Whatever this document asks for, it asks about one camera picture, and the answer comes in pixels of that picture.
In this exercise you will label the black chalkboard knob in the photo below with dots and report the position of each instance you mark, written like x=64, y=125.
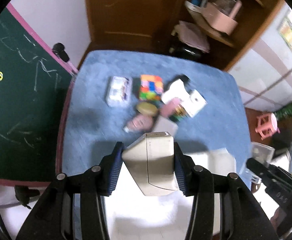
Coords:
x=59, y=50

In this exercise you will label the pink hair roller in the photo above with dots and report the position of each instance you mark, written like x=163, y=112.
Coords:
x=166, y=110

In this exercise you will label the folded pink cloth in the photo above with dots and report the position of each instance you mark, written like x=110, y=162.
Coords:
x=191, y=35

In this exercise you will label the green chalkboard pink frame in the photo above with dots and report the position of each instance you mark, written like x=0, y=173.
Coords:
x=32, y=95

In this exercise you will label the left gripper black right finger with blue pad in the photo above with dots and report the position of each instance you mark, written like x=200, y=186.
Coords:
x=241, y=217

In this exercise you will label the black charger plug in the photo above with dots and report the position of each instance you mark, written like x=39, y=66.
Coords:
x=179, y=82

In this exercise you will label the small white toy camera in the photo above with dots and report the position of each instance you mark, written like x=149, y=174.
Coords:
x=194, y=103

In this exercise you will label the white storage tray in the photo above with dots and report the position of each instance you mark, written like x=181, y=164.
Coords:
x=132, y=215

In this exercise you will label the brown wooden door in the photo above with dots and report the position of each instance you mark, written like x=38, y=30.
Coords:
x=137, y=25

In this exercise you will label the pink plastic stool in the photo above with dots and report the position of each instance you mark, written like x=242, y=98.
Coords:
x=267, y=125

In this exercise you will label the wooden corner shelf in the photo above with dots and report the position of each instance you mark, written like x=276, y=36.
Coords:
x=194, y=8

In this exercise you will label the blue plush table mat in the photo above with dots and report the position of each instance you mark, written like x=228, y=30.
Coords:
x=149, y=102

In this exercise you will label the pink desktop organizer box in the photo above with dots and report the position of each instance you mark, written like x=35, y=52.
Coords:
x=221, y=14

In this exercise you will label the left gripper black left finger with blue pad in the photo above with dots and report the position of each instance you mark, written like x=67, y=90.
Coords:
x=52, y=215

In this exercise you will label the multicolour puzzle cube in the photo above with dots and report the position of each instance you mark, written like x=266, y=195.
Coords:
x=151, y=88

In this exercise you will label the pink cream tube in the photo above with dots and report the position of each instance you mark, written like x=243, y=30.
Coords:
x=139, y=123

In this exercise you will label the clear floss pick box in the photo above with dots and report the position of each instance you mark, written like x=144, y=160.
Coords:
x=119, y=91

